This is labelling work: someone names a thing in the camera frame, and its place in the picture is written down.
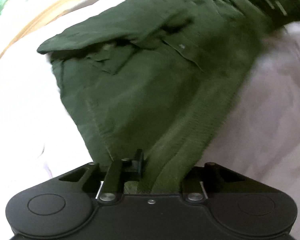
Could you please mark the pink bed sheet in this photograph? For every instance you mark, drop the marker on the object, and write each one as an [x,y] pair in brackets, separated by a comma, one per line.
[39,141]

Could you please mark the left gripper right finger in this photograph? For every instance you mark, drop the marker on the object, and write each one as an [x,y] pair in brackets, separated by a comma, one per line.
[192,186]

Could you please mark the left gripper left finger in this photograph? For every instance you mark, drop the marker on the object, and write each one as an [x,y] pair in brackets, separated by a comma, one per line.
[120,172]

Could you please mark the dark green corduroy shirt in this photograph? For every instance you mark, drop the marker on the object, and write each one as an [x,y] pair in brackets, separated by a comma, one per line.
[156,75]

